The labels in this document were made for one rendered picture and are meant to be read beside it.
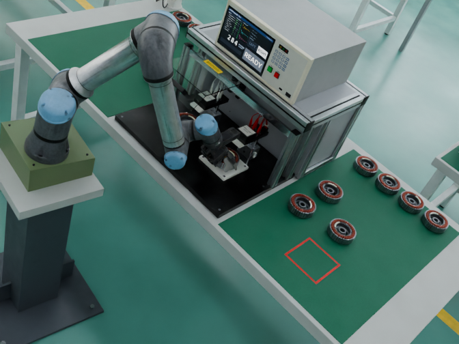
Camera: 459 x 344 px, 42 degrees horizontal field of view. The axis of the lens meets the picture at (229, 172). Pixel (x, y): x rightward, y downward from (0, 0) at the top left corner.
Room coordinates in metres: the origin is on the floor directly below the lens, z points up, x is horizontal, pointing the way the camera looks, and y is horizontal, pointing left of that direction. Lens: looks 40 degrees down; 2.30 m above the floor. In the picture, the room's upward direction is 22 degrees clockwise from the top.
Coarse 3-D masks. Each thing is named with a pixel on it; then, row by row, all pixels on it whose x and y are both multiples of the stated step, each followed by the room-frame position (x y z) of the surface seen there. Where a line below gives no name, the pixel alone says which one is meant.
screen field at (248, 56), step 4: (244, 52) 2.09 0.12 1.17; (248, 52) 2.08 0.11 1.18; (244, 56) 2.09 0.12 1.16; (248, 56) 2.08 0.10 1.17; (252, 56) 2.07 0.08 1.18; (256, 56) 2.06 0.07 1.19; (248, 60) 2.07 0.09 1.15; (252, 60) 2.07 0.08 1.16; (256, 60) 2.06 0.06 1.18; (260, 60) 2.05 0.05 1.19; (252, 64) 2.06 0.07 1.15; (256, 64) 2.05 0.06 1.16; (260, 64) 2.04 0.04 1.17; (256, 68) 2.05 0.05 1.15; (260, 68) 2.04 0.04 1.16
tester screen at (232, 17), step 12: (228, 12) 2.16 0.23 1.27; (228, 24) 2.15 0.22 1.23; (240, 24) 2.12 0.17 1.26; (240, 36) 2.11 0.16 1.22; (252, 36) 2.08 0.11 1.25; (264, 36) 2.06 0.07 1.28; (228, 48) 2.13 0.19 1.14; (240, 48) 2.10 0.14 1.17; (264, 48) 2.05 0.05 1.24; (264, 60) 2.04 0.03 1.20
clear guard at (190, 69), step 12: (180, 60) 2.03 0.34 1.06; (192, 60) 2.06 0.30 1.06; (180, 72) 1.95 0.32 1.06; (192, 72) 1.98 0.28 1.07; (204, 72) 2.01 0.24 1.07; (216, 72) 2.04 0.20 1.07; (228, 72) 2.08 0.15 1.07; (180, 84) 1.90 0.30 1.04; (192, 84) 1.90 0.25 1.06; (204, 84) 1.93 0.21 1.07; (216, 84) 1.96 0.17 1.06; (228, 84) 2.00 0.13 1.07; (240, 84) 2.04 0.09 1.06; (180, 96) 1.86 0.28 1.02; (192, 96) 1.86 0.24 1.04; (204, 96) 1.86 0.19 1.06; (192, 108) 1.83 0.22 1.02
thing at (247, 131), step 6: (240, 126) 1.97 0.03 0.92; (246, 126) 1.98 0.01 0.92; (252, 126) 2.03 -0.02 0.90; (258, 126) 2.05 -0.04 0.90; (240, 132) 1.93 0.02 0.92; (246, 132) 1.94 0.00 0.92; (252, 132) 1.96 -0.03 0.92; (264, 132) 2.02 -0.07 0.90; (240, 138) 1.93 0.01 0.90; (246, 138) 1.91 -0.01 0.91; (252, 138) 1.95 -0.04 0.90; (258, 138) 1.98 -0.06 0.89; (240, 144) 1.91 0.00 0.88; (246, 144) 1.92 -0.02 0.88
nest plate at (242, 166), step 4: (200, 156) 1.86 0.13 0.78; (204, 160) 1.85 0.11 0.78; (240, 160) 1.94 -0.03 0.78; (208, 164) 1.84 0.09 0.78; (240, 164) 1.91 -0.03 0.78; (244, 164) 1.92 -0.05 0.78; (212, 168) 1.82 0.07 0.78; (216, 168) 1.83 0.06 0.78; (220, 168) 1.84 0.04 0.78; (240, 168) 1.89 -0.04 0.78; (244, 168) 1.90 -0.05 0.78; (248, 168) 1.92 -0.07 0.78; (216, 172) 1.81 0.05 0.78; (220, 172) 1.82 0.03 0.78; (224, 172) 1.83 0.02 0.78; (228, 172) 1.84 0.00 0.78; (232, 172) 1.85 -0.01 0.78; (236, 172) 1.86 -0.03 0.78; (240, 172) 1.88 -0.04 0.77; (220, 176) 1.80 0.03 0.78; (224, 176) 1.80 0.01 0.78; (228, 176) 1.81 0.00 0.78; (232, 176) 1.83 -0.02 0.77; (224, 180) 1.79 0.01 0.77
